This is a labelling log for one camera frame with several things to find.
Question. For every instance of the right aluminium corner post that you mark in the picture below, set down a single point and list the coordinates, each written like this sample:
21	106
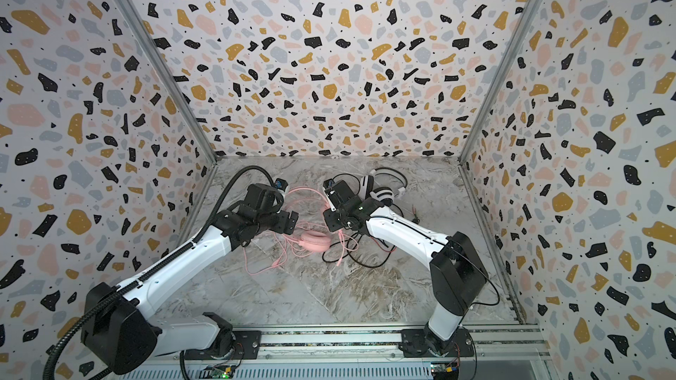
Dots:
513	48

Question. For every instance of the left aluminium corner post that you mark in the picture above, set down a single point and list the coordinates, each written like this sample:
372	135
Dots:
145	41

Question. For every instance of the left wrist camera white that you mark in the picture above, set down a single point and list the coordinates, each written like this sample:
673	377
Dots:
282	186

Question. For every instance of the right circuit board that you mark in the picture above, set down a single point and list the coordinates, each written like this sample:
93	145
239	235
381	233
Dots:
445	371

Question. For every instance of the white black headphones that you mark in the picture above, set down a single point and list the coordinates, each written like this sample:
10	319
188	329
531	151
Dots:
385	194

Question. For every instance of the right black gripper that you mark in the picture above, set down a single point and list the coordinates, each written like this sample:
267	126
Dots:
332	216

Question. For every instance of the aluminium corner post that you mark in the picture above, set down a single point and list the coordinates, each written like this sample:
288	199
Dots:
513	48
145	41

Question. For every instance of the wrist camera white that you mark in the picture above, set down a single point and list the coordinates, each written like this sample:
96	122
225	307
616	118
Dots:
282	186
329	189

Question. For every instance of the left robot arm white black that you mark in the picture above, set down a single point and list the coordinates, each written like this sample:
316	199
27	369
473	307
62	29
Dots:
123	332

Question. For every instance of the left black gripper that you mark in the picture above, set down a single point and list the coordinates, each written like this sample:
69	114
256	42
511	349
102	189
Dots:
282	226

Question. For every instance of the pink headphones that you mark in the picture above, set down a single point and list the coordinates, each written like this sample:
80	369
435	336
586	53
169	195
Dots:
311	240

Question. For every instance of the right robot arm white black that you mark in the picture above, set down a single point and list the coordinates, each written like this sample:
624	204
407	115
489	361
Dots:
457	273

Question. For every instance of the left green circuit board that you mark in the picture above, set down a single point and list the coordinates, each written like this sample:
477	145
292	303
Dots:
220	371

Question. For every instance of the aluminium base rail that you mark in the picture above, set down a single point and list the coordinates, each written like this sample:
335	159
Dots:
483	351

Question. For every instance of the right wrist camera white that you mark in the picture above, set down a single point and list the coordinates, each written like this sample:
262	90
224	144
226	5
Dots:
329	189

